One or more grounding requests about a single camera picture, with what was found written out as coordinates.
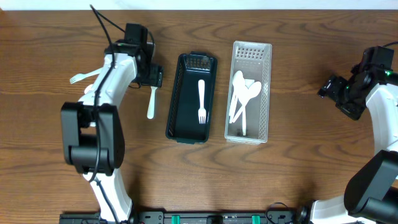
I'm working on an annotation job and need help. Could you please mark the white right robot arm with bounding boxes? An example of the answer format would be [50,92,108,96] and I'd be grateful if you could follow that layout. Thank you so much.
[306,71,397,223]

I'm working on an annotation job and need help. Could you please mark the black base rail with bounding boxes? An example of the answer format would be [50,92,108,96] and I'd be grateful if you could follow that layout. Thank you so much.
[58,202,315,224]

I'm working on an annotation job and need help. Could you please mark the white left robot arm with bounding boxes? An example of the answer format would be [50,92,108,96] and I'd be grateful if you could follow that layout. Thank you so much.
[60,40,162,223]

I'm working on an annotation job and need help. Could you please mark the white plastic basket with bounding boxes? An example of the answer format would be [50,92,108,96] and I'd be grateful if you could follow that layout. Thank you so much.
[224,41,272,145]

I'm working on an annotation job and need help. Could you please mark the pale green plastic fork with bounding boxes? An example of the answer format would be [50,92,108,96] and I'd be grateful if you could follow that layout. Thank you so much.
[70,68,102,84]

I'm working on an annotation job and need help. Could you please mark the white plastic spoon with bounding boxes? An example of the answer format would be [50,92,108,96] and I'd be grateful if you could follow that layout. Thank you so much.
[242,79,254,136]
[229,70,245,123]
[231,82,262,123]

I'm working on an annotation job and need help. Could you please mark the white plastic fork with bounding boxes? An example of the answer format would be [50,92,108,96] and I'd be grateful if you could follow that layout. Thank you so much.
[198,80,206,124]
[84,84,93,94]
[147,86,157,119]

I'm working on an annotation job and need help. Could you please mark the dark green plastic basket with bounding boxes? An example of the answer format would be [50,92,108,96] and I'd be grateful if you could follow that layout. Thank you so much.
[165,52,218,144]

